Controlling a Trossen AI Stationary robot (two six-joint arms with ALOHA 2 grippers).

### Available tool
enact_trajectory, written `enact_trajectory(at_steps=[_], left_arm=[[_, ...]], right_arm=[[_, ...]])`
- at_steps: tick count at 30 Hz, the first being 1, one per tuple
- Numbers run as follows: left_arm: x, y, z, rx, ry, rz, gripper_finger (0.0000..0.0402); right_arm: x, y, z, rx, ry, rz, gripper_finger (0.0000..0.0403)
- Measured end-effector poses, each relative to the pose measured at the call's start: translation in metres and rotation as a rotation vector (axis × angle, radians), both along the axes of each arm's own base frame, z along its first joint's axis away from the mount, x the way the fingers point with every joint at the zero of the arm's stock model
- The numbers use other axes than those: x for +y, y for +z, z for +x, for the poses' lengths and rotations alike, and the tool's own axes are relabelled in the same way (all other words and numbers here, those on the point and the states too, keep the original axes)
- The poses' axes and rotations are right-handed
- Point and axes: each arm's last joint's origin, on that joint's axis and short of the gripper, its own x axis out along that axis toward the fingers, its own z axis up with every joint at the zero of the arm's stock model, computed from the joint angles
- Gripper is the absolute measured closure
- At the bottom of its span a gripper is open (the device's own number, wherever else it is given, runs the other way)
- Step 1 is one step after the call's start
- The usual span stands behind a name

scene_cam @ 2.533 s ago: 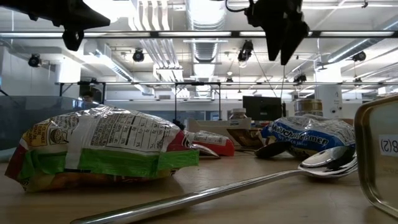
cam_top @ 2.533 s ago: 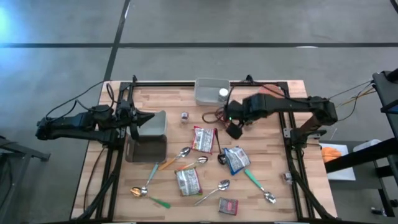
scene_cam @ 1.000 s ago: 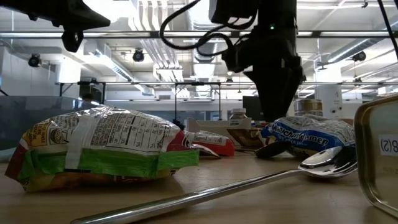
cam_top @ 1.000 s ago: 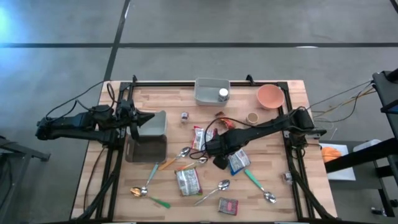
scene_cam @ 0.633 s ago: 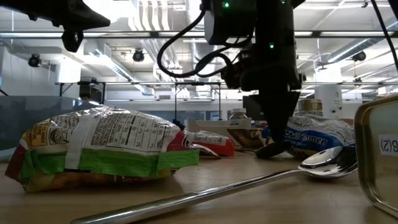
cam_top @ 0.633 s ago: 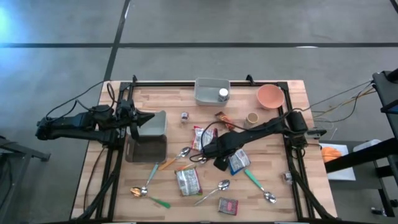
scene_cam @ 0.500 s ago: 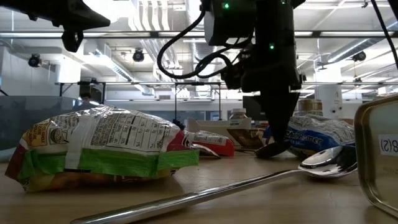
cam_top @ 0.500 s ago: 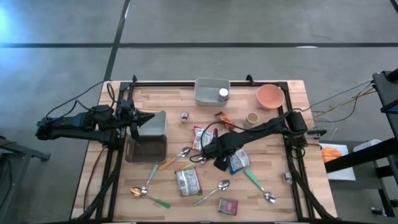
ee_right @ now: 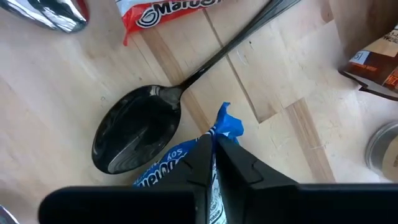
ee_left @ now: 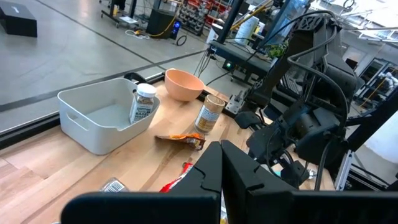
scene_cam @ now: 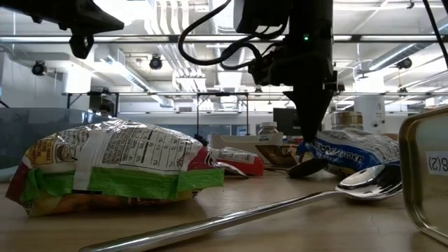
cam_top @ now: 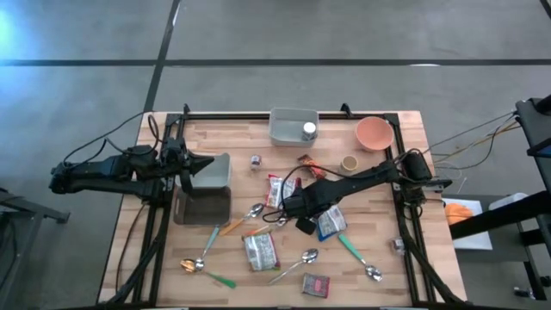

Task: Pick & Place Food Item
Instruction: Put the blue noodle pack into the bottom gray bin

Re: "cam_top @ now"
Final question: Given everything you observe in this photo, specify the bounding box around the glass jar white lid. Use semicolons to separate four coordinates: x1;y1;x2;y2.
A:
300;121;319;142

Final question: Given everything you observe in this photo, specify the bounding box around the blue ramen packet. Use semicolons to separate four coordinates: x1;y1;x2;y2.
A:
316;204;349;242

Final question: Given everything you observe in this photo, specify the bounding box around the silver spoon light blue handle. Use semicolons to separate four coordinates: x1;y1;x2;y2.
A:
192;224;221;272

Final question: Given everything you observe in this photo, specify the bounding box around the all-metal silver spoon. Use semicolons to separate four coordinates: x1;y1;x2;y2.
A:
267;247;320;286

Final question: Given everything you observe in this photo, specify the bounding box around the red ramen packet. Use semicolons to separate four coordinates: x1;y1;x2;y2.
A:
264;173;302;210

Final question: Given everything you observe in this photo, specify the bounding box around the brown cable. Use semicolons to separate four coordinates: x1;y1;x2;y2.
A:
114;201;148;296

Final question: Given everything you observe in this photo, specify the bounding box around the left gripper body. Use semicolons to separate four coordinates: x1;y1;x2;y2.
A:
165;148;195;194

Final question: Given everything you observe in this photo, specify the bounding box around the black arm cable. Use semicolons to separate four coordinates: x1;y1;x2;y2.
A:
62;110;163;167
261;163;388;225

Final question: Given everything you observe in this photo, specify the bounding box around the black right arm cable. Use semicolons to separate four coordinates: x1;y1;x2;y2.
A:
261;163;388;225

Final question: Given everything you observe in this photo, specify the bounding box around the white paper sheet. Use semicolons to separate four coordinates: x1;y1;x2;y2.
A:
442;196;494;251

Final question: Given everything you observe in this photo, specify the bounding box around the translucent grey plastic bin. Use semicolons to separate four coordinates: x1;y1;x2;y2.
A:
185;152;233;190

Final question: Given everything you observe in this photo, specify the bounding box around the peach bowl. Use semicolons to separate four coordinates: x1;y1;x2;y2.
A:
355;115;395;152

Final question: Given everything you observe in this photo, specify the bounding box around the orange cloth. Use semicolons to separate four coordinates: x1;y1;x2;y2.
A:
443;202;474;226

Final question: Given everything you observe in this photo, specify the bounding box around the black aluminium table frame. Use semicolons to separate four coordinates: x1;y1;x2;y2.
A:
102;102;468;309

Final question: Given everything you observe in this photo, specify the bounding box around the silver spoon teal handle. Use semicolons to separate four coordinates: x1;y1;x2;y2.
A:
337;232;384;283

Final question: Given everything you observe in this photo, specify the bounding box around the green ramen packet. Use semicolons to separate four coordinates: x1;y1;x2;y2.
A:
242;231;282;273

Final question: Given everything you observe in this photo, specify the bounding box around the black side stand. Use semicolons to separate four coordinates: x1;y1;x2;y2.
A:
449;93;551;302

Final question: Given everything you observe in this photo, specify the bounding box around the yellow cable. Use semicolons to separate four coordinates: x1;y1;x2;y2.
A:
432;122;524;167

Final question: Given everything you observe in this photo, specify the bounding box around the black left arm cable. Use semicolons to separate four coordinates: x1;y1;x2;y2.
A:
62;110;163;167

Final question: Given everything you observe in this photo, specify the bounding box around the white plastic box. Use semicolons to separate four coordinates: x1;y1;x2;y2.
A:
487;191;529;212

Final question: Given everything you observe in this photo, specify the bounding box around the grey cable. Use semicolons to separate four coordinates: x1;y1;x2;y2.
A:
424;110;520;156

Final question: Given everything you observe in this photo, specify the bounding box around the dark brown tray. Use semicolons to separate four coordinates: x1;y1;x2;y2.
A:
172;185;232;226

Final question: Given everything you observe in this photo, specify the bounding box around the black metal stand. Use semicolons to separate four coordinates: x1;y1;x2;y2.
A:
0;187;71;310

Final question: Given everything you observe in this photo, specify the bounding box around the red rectangular tin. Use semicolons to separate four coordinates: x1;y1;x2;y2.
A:
300;272;331;300

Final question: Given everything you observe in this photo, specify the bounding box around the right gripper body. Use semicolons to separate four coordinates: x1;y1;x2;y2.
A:
283;189;322;219

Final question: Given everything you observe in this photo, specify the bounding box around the small tan cup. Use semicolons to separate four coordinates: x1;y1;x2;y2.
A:
340;154;359;172

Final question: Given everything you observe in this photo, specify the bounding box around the brown snack wrapper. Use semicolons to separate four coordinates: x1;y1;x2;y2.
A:
296;153;328;181

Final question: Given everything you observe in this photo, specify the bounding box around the white plastic bin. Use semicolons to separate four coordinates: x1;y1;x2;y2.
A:
268;107;320;148

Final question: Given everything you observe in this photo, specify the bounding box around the gold spoon green handle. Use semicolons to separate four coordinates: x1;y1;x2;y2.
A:
179;257;238;290

